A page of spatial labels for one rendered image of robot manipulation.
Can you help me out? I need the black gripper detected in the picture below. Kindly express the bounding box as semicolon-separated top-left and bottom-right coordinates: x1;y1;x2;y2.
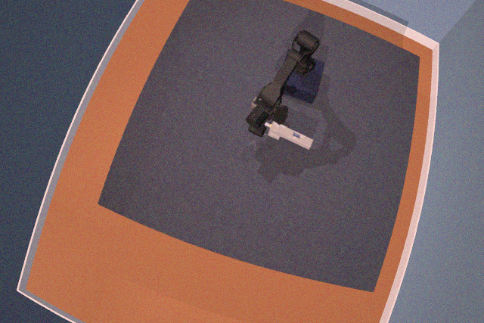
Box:
248;117;269;137

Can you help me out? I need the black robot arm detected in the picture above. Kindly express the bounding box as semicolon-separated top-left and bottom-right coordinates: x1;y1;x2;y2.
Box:
246;30;320;129

